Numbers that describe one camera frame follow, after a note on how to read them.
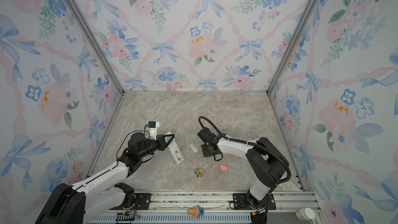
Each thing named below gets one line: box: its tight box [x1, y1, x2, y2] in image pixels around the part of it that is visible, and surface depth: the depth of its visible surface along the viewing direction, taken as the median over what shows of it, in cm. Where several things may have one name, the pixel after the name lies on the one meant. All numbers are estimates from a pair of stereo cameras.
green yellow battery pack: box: [193, 168, 205, 178], surface depth 83 cm
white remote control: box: [164, 131, 185, 165], surface depth 81 cm
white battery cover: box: [189, 143, 199, 153], surface depth 94 cm
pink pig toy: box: [219, 164, 229, 173], surface depth 84 cm
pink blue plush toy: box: [187, 204, 205, 220], surface depth 71 cm
